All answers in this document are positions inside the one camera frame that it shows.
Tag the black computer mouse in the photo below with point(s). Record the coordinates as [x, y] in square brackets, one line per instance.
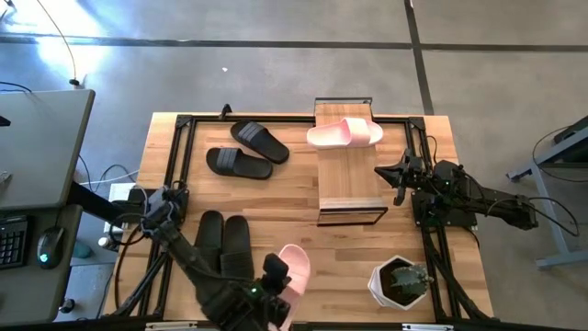
[50, 248]

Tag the wooden shelf with black frame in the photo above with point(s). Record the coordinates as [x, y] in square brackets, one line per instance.
[349, 179]

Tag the silver metal bracket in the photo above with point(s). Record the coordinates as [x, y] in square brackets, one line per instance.
[170, 326]
[427, 327]

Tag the grey desk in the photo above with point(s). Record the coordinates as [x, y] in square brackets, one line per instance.
[41, 147]

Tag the pink slide sandal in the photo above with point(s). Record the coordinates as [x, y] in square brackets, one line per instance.
[344, 133]
[298, 271]

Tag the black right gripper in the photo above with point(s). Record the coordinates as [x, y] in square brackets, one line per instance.
[418, 174]

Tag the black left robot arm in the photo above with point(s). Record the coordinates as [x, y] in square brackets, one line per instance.
[184, 253]

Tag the white power strip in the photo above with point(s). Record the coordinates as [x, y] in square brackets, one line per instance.
[120, 190]

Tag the white plant pot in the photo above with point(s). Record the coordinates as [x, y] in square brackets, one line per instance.
[373, 282]

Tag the black desk support beam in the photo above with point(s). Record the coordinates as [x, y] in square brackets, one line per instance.
[96, 204]

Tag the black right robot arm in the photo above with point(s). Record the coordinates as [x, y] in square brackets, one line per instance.
[500, 204]

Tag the dark table clamp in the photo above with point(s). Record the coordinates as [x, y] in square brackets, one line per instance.
[225, 111]

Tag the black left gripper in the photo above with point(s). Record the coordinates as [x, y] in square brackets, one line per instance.
[275, 271]

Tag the teal round object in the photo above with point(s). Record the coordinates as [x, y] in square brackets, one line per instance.
[82, 250]

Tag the black keyboard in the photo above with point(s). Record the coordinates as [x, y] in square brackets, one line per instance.
[11, 243]

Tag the green cactus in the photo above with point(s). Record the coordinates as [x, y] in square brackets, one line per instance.
[409, 278]

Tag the grey metal side table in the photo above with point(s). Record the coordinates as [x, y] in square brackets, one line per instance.
[574, 144]

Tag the black slide sandal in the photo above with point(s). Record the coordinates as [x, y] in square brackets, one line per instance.
[209, 234]
[239, 163]
[259, 140]
[236, 243]

